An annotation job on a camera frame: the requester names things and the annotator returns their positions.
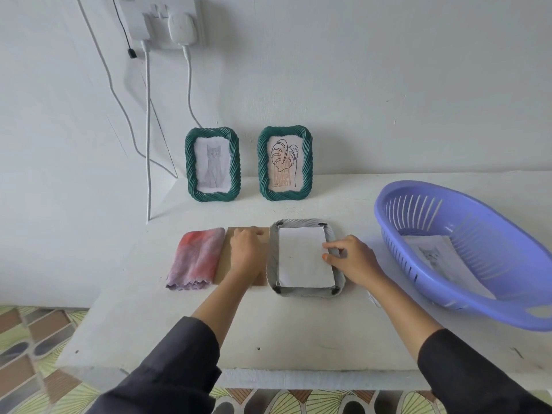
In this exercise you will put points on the brown cardboard frame backing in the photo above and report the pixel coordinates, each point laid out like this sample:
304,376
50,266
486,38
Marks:
224,263

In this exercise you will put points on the white rounded charger adapter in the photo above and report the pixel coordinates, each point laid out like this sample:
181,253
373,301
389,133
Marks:
183,27

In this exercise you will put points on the pink purple cloth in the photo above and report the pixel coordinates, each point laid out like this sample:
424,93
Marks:
194,258

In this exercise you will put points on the grey frame with rose drawing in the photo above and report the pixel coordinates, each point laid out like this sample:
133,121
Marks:
272,254

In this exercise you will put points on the person's right forearm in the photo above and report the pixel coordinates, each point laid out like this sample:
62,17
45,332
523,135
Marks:
405,319

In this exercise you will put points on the person's right hand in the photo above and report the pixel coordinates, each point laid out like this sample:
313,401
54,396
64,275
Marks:
358,263

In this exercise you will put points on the purple plastic basket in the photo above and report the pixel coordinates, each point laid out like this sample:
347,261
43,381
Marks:
496,228

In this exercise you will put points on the white wall socket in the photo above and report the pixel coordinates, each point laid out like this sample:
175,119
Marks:
198,21

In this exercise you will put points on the person's left hand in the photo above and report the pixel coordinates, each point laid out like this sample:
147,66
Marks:
246,254

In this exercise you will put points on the white rectangular charger adapter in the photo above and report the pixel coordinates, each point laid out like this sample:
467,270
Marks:
139,25

